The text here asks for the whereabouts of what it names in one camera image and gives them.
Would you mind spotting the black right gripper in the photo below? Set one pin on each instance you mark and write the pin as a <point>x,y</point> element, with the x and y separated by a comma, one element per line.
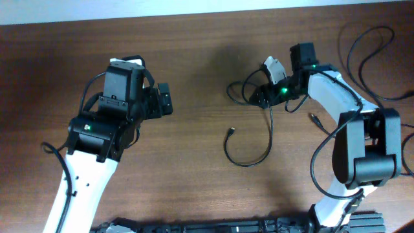
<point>266,90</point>

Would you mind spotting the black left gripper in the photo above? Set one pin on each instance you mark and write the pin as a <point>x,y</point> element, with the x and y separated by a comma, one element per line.
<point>151,96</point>

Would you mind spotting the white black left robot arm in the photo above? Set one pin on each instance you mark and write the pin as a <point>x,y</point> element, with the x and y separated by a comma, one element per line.
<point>106,125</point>

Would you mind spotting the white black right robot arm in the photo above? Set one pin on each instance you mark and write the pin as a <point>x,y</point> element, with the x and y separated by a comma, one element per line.
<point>367,140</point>

